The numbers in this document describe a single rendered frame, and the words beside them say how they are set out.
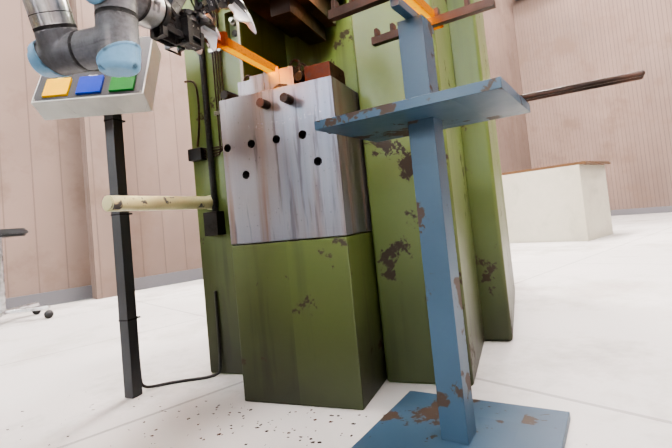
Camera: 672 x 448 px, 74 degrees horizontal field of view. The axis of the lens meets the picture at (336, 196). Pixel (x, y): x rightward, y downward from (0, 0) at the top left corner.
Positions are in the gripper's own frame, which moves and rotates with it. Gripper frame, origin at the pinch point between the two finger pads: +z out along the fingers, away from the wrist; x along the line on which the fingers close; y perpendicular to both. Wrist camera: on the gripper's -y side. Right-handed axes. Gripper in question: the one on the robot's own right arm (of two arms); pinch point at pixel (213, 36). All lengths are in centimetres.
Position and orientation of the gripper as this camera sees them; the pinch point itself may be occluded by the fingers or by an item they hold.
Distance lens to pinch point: 123.2
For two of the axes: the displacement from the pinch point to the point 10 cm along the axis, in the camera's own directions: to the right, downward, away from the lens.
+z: 3.8, 0.2, 9.2
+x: 9.2, -1.1, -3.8
